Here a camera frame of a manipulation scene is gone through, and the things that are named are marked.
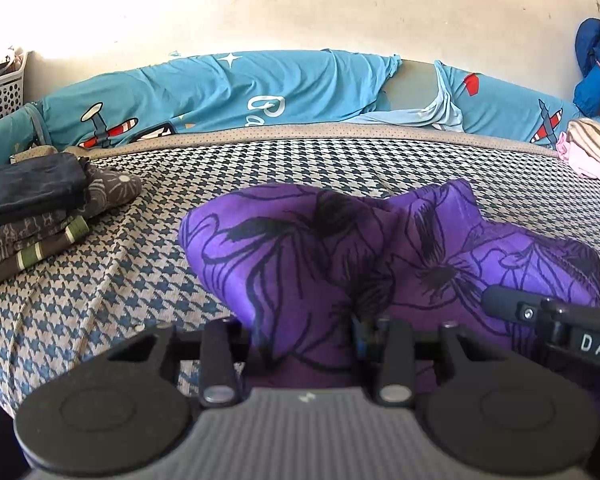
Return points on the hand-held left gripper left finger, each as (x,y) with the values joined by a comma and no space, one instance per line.
(220,355)

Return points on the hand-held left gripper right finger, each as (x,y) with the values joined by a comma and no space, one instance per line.
(360,336)

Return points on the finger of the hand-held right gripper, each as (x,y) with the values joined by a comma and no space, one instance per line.
(505,300)

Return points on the purple patterned garment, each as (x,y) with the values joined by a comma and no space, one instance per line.
(330,260)

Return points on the navy folded clothes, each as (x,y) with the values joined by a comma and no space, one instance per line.
(25,185)

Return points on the pink folded garment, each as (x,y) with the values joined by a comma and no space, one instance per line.
(590,170)

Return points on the striped beige knit garment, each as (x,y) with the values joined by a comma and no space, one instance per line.
(595,140)

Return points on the houndstooth bed cover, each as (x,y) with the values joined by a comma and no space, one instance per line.
(280,165)

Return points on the olive floral garment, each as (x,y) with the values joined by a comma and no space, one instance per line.
(110,187)

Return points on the olive striped folded garment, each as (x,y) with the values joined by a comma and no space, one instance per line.
(45,247)

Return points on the royal blue garment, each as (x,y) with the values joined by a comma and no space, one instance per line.
(587,90)

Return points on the blue cartoon bedsheet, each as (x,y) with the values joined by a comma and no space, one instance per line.
(230,90)

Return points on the khaki crumpled cloth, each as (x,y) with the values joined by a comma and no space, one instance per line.
(35,152)

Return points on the teal dotted bed cushion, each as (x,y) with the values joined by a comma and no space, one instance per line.
(5,135)

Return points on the white perforated basket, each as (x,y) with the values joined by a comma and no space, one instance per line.
(0,100)

